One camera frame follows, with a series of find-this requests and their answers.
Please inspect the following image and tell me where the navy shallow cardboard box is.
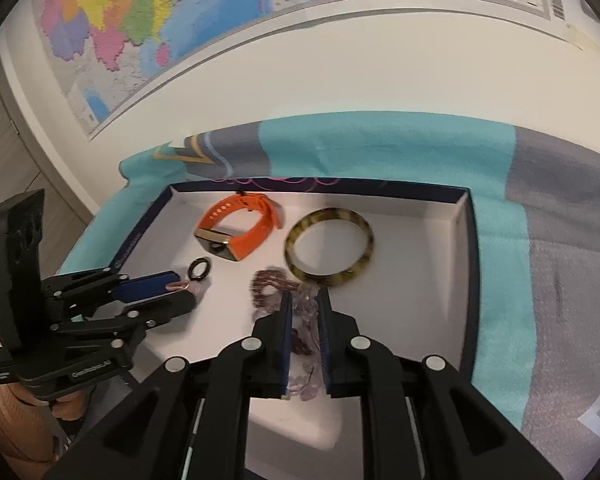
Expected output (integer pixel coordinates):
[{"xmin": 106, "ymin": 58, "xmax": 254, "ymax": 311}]
[{"xmin": 111, "ymin": 176, "xmax": 482, "ymax": 453}]

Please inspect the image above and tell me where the grey door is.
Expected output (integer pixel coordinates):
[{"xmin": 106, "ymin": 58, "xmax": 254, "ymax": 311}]
[{"xmin": 0, "ymin": 45, "xmax": 101, "ymax": 241}]

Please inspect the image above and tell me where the tortoiseshell bangle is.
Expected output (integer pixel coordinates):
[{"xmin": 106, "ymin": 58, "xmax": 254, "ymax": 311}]
[{"xmin": 283, "ymin": 207, "xmax": 375, "ymax": 288}]

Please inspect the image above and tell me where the clear crystal bead bracelet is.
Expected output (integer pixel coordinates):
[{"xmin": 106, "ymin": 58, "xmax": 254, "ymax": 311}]
[{"xmin": 285, "ymin": 282, "xmax": 327, "ymax": 403}]

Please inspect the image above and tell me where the orange smart band watch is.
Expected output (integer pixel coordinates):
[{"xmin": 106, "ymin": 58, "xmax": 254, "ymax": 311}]
[{"xmin": 194, "ymin": 192, "xmax": 285, "ymax": 263}]

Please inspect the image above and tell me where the colourful wall map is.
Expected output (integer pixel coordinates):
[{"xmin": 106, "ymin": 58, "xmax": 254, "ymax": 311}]
[{"xmin": 30, "ymin": 0, "xmax": 568, "ymax": 142}]

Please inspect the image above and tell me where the plain black ring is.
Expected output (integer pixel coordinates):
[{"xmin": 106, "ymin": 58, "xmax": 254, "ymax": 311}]
[{"xmin": 187, "ymin": 257, "xmax": 213, "ymax": 282}]

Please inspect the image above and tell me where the dark purple bead bracelet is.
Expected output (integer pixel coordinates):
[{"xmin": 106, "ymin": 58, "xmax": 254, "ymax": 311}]
[{"xmin": 250, "ymin": 269, "xmax": 322, "ymax": 357}]

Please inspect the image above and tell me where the person's left hand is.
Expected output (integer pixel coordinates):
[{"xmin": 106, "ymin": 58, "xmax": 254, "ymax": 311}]
[{"xmin": 45, "ymin": 387, "xmax": 95, "ymax": 422}]

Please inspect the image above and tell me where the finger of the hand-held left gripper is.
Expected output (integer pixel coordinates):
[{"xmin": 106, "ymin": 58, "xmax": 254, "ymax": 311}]
[
  {"xmin": 41, "ymin": 267, "xmax": 182, "ymax": 311},
  {"xmin": 52, "ymin": 291, "xmax": 199, "ymax": 348}
]

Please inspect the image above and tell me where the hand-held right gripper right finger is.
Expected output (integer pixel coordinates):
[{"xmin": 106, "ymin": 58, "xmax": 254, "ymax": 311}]
[{"xmin": 315, "ymin": 289, "xmax": 563, "ymax": 480}]

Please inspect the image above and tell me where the teal grey patterned cloth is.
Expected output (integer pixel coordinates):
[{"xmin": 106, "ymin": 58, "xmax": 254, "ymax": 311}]
[{"xmin": 60, "ymin": 112, "xmax": 600, "ymax": 480}]

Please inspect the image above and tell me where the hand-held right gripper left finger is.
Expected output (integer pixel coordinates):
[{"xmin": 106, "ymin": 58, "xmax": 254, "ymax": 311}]
[{"xmin": 45, "ymin": 290, "xmax": 295, "ymax": 480}]

